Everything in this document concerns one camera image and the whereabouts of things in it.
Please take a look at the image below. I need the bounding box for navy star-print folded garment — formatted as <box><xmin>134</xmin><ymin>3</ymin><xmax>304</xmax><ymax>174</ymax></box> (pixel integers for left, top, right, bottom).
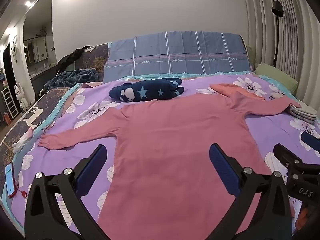
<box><xmin>109</xmin><ymin>78</ymin><xmax>185</xmax><ymax>103</ymax></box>

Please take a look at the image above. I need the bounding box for black garment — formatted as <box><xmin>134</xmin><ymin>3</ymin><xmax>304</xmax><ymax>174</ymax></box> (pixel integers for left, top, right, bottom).
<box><xmin>57</xmin><ymin>45</ymin><xmax>93</xmax><ymax>72</ymax></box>

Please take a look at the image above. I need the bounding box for phone in red case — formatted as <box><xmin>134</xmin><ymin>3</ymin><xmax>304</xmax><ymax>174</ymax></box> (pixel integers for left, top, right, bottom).
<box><xmin>5</xmin><ymin>162</ymin><xmax>17</xmax><ymax>197</ymax></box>

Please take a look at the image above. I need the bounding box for grey pleated curtain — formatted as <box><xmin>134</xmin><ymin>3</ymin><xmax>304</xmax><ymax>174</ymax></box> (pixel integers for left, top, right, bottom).
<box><xmin>241</xmin><ymin>0</ymin><xmax>320</xmax><ymax>98</ymax></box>

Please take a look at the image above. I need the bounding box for dark patterned quilt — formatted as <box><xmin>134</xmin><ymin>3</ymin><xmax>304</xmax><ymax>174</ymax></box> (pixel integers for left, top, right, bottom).
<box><xmin>0</xmin><ymin>43</ymin><xmax>110</xmax><ymax>183</ymax></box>

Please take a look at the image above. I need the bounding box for stack of clothes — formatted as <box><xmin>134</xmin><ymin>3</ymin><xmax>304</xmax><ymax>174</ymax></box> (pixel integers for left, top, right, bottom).
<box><xmin>286</xmin><ymin>101</ymin><xmax>318</xmax><ymax>125</ymax></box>

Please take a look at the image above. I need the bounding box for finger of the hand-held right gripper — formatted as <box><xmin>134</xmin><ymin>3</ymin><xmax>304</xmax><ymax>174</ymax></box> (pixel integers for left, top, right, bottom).
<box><xmin>273</xmin><ymin>143</ymin><xmax>304</xmax><ymax>173</ymax></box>
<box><xmin>301</xmin><ymin>132</ymin><xmax>320</xmax><ymax>152</ymax></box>

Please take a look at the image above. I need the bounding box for purple floral bedsheet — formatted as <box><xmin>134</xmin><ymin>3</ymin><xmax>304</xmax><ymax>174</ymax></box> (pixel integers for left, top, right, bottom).
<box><xmin>10</xmin><ymin>74</ymin><xmax>320</xmax><ymax>240</ymax></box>

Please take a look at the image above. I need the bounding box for black floor lamp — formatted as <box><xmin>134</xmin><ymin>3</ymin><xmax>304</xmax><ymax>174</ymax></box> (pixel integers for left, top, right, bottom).
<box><xmin>272</xmin><ymin>0</ymin><xmax>284</xmax><ymax>68</ymax></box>

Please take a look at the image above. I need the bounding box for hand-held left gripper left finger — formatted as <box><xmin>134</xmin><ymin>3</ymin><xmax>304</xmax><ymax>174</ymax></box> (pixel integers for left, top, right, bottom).
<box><xmin>24</xmin><ymin>144</ymin><xmax>110</xmax><ymax>240</ymax></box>

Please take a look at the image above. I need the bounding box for dark blue fuzzy blanket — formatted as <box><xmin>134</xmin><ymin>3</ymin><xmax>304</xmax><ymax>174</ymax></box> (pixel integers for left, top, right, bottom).
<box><xmin>44</xmin><ymin>69</ymin><xmax>100</xmax><ymax>92</ymax></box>

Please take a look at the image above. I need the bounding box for orange folded garment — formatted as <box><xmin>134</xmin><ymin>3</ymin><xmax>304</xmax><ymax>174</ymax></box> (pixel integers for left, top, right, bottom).
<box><xmin>209</xmin><ymin>83</ymin><xmax>266</xmax><ymax>101</ymax></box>

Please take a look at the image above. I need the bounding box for pink long-sleeve shirt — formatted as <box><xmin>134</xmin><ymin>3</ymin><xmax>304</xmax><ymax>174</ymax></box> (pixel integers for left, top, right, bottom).
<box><xmin>37</xmin><ymin>90</ymin><xmax>300</xmax><ymax>240</ymax></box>

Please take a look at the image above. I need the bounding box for white cat figurine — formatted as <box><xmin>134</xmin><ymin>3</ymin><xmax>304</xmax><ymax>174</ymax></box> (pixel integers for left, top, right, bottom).
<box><xmin>14</xmin><ymin>84</ymin><xmax>29</xmax><ymax>113</ymax></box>

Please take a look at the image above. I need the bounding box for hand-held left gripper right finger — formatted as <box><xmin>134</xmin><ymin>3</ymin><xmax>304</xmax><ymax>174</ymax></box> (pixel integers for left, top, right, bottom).
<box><xmin>209</xmin><ymin>143</ymin><xmax>292</xmax><ymax>240</ymax></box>

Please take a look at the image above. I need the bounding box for blue plaid headboard cover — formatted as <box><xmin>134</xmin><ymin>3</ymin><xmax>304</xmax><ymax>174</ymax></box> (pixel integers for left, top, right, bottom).
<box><xmin>103</xmin><ymin>31</ymin><xmax>253</xmax><ymax>83</ymax></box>

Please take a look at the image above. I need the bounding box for pale green pillow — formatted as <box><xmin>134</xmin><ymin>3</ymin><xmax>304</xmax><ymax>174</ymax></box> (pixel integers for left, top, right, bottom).
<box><xmin>246</xmin><ymin>45</ymin><xmax>258</xmax><ymax>72</ymax></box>

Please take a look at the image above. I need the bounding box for white rack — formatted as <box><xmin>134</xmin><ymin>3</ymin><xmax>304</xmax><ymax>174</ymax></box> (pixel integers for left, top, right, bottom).
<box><xmin>1</xmin><ymin>87</ymin><xmax>18</xmax><ymax>118</ymax></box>

